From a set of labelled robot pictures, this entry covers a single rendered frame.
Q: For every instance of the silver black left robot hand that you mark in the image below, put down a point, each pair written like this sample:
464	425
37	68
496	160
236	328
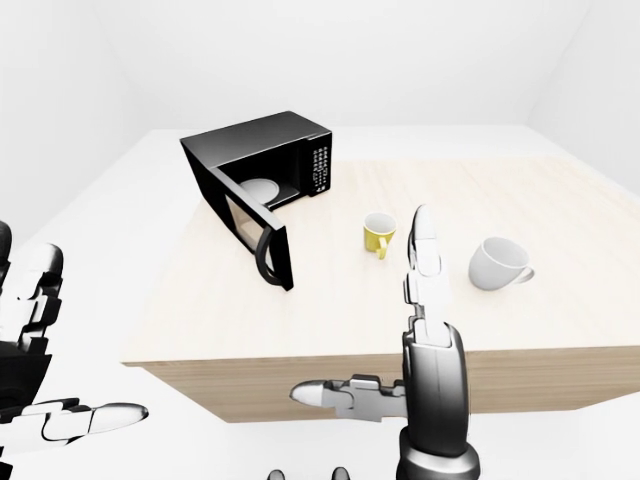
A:
27	320

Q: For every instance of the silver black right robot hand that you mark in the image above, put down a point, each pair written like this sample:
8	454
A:
435	385

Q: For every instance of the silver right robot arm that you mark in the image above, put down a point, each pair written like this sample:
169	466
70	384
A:
437	465

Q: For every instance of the black microwave door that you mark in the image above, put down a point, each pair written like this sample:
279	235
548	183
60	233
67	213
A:
235	202

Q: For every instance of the black microwave oven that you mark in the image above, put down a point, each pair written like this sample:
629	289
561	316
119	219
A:
272	135

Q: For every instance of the small dark rounded shape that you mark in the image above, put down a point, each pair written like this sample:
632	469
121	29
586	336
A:
340	474
275	475

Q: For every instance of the white mug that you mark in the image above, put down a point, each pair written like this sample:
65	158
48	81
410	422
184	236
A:
492	267

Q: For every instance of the yellow mug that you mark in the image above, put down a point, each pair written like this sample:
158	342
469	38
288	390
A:
374	240

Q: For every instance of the white round turntable plate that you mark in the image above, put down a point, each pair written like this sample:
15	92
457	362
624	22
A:
260	189

